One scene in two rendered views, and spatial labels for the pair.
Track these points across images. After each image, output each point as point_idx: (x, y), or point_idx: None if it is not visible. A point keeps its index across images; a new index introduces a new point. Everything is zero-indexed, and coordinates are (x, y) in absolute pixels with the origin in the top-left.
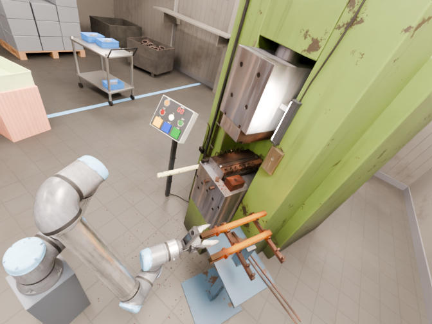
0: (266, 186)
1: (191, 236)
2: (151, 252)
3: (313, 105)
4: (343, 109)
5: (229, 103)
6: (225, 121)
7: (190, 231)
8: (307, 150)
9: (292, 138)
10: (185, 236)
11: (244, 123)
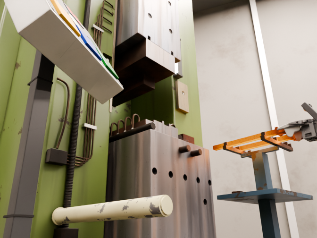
0: (187, 131)
1: (312, 108)
2: None
3: (181, 42)
4: (193, 45)
5: (151, 25)
6: (154, 48)
7: (310, 106)
8: (193, 76)
9: (182, 70)
10: (316, 112)
11: (175, 48)
